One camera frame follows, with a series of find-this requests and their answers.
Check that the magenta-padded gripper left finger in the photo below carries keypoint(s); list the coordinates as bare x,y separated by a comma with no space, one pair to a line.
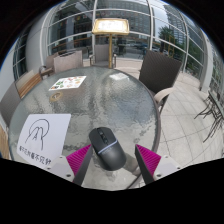
77,160

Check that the dark metal folding table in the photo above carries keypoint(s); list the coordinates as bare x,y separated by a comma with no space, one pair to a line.
216,106

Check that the laminated picture menu card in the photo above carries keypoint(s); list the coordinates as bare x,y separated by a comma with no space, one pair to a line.
68,82

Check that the black computer mouse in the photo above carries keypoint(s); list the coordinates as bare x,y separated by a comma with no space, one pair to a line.
108,151

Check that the brown wicker armchair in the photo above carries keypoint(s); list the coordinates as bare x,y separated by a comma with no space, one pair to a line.
160,70
68,61
8,103
101,51
49,63

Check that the gold framed menu stand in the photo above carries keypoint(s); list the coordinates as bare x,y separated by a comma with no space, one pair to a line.
110,26

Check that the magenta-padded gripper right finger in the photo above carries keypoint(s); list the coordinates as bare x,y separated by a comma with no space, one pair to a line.
149,160

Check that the white mouse pad with drawing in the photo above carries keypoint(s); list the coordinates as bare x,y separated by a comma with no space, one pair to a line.
58,126

